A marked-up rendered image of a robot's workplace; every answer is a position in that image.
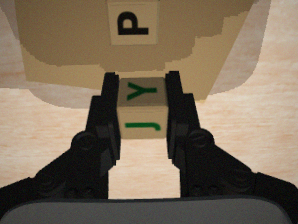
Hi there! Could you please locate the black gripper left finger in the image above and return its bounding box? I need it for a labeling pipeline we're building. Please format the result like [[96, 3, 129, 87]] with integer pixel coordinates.
[[0, 72, 121, 220]]

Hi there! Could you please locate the beige letter block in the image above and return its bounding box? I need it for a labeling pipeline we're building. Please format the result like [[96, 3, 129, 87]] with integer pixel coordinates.
[[116, 77, 168, 140], [105, 0, 160, 46]]

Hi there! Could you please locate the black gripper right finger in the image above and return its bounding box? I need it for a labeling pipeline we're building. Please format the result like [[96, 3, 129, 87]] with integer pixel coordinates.
[[165, 71, 298, 224]]

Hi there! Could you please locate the tan flat mat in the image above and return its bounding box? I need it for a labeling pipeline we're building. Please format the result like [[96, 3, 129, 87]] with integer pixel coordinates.
[[14, 0, 254, 104]]

